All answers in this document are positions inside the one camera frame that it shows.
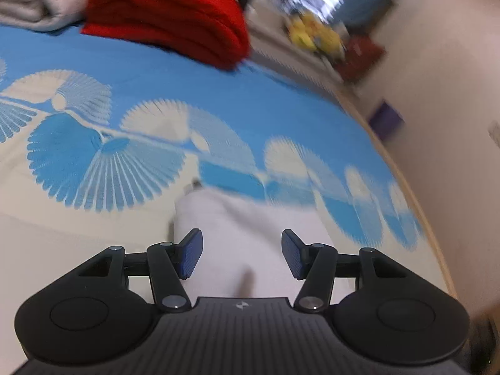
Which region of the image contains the white black striped hooded top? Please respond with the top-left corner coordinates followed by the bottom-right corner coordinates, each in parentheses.
top-left (169, 180), bottom-right (344, 309)

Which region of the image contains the purple box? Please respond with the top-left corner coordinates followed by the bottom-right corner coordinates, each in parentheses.
top-left (369, 101), bottom-right (405, 140)

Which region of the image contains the folded white blanket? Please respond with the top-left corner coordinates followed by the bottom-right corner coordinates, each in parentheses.
top-left (0, 0), bottom-right (91, 33)

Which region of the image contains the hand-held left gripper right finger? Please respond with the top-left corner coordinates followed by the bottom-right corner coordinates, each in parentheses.
top-left (281, 229), bottom-right (419, 313)

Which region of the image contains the dark red cushion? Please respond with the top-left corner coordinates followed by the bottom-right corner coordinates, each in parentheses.
top-left (339, 35), bottom-right (387, 83)

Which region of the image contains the folded red blanket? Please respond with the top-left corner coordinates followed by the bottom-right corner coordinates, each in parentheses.
top-left (80, 0), bottom-right (251, 72)

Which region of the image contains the white window ledge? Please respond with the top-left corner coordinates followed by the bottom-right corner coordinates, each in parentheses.
top-left (246, 0), bottom-right (352, 98)

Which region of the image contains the blue white patterned bed mat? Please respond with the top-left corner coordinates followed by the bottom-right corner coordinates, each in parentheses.
top-left (0, 21), bottom-right (458, 375)

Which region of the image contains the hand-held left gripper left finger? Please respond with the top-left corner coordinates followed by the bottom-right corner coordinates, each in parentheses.
top-left (77, 228), bottom-right (205, 313)

